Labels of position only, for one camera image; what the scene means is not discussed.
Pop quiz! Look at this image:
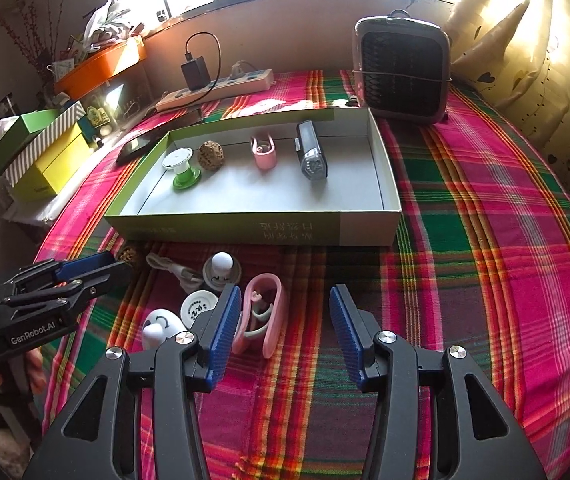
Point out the black charger with cable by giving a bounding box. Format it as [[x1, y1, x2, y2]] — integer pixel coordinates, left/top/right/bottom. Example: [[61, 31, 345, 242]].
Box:
[[181, 30, 222, 104]]

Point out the brown walnut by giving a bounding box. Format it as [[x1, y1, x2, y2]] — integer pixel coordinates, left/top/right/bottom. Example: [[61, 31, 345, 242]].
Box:
[[117, 244, 145, 272], [197, 140, 225, 171]]

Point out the black silver bike light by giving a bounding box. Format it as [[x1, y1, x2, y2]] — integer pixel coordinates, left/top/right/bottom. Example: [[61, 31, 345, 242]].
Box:
[[294, 120, 328, 181]]

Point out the black smartphone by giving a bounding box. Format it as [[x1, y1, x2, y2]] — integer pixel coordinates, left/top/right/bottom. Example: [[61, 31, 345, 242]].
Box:
[[116, 107, 204, 166]]

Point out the green cardboard box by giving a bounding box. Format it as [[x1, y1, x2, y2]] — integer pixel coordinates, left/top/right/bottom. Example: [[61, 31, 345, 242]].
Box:
[[0, 110, 59, 176]]

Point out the orange planter box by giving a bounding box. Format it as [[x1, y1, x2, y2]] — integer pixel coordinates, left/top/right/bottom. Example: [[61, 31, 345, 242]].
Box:
[[54, 36, 146, 100]]

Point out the green white thread spool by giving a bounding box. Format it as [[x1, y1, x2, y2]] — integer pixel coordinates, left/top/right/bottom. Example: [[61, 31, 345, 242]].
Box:
[[162, 148, 201, 191]]

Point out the pink black mini heater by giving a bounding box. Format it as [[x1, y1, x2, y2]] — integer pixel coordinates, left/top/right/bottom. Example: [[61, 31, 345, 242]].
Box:
[[352, 9, 451, 124]]

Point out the pink clip holder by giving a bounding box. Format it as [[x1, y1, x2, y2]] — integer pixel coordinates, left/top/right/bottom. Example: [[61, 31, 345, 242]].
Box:
[[232, 273, 288, 359], [250, 134, 277, 171]]

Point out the white plug adapter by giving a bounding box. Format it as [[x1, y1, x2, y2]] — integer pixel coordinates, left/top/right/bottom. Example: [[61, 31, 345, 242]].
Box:
[[230, 61, 246, 79]]

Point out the white usb cable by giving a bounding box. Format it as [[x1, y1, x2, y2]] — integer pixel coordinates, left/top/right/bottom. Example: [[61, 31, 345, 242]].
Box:
[[145, 251, 206, 294]]

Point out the green white cardboard tray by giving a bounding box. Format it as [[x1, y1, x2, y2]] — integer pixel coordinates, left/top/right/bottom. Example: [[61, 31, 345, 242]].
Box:
[[105, 107, 402, 246]]

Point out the cream heart pattern curtain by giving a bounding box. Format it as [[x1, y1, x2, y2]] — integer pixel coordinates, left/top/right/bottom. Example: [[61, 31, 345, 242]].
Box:
[[443, 0, 570, 194]]

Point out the white round cap bottle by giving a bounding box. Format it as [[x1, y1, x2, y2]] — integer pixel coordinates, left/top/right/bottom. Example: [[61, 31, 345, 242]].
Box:
[[180, 290, 218, 330]]

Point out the white power strip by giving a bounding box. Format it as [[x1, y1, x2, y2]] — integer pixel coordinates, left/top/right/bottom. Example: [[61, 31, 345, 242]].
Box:
[[156, 68, 275, 112]]

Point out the white panda toy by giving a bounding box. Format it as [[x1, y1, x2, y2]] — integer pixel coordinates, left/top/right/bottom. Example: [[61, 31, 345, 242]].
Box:
[[142, 309, 186, 350]]

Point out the striped gift box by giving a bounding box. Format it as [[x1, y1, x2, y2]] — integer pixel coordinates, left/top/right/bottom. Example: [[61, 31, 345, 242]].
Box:
[[4, 102, 86, 186]]

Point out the small usb plug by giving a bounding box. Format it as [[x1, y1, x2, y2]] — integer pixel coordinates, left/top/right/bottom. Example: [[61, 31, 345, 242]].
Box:
[[346, 96, 360, 107]]

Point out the yellow cardboard box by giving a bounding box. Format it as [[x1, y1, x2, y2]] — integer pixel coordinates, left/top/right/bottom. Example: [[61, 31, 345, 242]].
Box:
[[6, 124, 92, 203]]

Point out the white knob suction hook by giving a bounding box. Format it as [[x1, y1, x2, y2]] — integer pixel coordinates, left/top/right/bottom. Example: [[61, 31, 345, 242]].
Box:
[[201, 252, 242, 292]]

